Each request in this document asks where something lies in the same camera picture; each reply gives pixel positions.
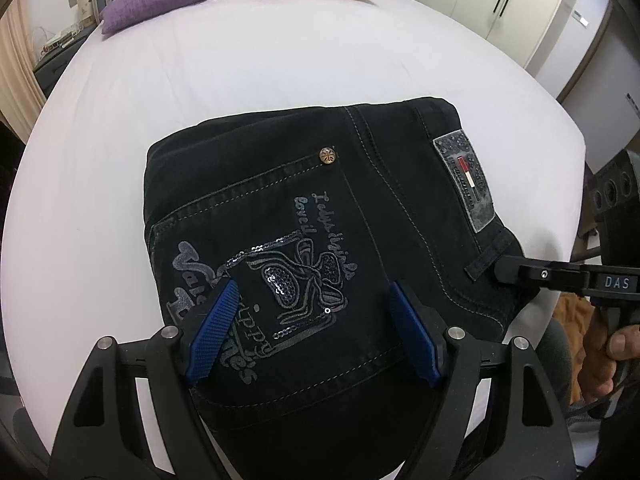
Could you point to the dark grey nightstand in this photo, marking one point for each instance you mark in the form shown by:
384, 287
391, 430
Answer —
50, 67

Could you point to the black denim pants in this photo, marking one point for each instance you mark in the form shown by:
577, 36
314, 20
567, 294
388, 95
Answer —
310, 185

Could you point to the purple cushion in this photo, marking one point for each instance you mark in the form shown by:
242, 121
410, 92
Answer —
155, 5

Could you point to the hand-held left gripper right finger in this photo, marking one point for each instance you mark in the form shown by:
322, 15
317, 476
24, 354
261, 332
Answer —
412, 330

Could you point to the person's right hand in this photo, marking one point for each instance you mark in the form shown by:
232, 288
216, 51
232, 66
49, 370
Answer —
597, 360

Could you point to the cream curtain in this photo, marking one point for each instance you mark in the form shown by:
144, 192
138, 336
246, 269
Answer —
17, 75

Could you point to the white bed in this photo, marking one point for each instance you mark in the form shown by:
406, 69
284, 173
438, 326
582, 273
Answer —
250, 70

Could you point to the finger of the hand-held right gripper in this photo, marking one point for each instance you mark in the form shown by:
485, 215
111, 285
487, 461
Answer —
540, 274

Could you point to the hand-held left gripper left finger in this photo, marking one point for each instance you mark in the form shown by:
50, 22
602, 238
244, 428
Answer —
220, 315

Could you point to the orange patterned cloth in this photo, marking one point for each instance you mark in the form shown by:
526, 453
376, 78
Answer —
572, 315

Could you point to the white wardrobe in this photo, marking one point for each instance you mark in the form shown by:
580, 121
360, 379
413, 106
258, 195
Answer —
500, 10

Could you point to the clear plastic box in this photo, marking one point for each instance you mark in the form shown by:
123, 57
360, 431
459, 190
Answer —
62, 42

